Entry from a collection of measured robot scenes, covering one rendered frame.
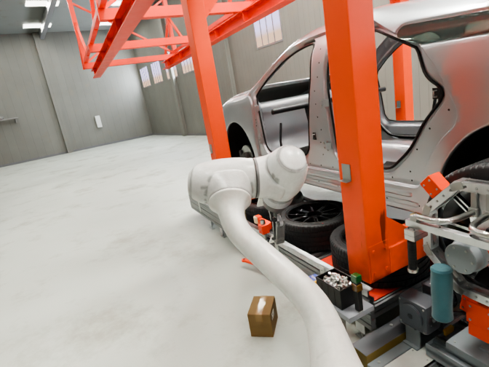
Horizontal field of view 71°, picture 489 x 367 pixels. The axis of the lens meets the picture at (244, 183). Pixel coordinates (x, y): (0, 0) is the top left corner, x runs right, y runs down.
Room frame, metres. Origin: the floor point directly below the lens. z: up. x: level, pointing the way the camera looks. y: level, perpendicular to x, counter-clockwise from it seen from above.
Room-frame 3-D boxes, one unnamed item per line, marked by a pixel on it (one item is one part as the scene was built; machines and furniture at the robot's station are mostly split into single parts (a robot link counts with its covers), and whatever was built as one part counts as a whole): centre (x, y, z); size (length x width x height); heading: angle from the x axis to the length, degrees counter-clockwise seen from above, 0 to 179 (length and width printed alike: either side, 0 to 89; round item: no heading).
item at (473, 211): (1.32, -0.80, 1.03); 0.19 x 0.18 x 0.11; 115
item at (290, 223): (2.89, -0.57, 0.39); 0.66 x 0.66 x 0.24
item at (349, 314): (1.71, -0.39, 0.44); 0.43 x 0.17 x 0.03; 25
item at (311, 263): (2.90, -0.13, 0.28); 2.47 x 0.09 x 0.22; 25
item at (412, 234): (1.35, -0.70, 0.93); 0.09 x 0.05 x 0.05; 115
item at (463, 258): (1.26, -0.89, 0.85); 0.21 x 0.14 x 0.14; 115
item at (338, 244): (2.24, -0.87, 0.39); 0.66 x 0.66 x 0.24
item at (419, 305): (1.68, -0.95, 0.26); 0.42 x 0.18 x 0.35; 115
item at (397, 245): (1.88, -0.92, 0.69); 0.52 x 0.17 x 0.35; 115
